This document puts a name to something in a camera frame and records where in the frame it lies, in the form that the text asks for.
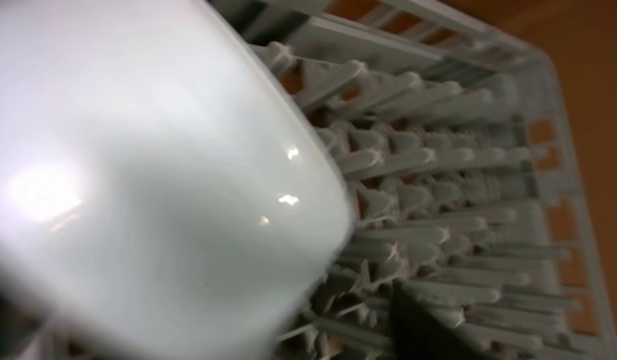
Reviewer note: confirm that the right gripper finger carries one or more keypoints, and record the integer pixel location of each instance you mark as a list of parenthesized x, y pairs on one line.
[(418, 335)]

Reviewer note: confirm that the grey dishwasher rack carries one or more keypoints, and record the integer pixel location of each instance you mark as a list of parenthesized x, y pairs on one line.
[(457, 150)]

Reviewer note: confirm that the small light blue bowl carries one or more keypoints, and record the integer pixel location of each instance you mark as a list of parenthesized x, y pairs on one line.
[(161, 196)]

